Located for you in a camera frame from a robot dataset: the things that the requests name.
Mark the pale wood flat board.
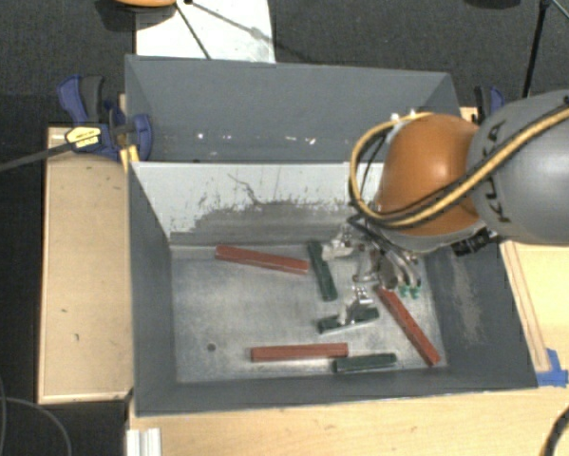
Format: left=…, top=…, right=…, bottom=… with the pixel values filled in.
left=36, top=125, right=136, bottom=406

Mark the red-brown flat block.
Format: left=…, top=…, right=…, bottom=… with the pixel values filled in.
left=250, top=342, right=351, bottom=364
left=214, top=244, right=311, bottom=276
left=372, top=284, right=443, bottom=368

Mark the grey metal bin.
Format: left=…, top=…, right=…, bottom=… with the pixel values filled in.
left=123, top=54, right=540, bottom=417

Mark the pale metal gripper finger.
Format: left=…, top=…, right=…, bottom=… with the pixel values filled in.
left=341, top=284, right=376, bottom=326
left=320, top=237, right=361, bottom=262

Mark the dark green flat block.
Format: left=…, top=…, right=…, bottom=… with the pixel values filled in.
left=306, top=239, right=339, bottom=302
left=331, top=352, right=399, bottom=375
left=316, top=307, right=381, bottom=335

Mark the black cylinder on white bracket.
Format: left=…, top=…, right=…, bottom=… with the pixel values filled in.
left=451, top=231, right=500, bottom=257

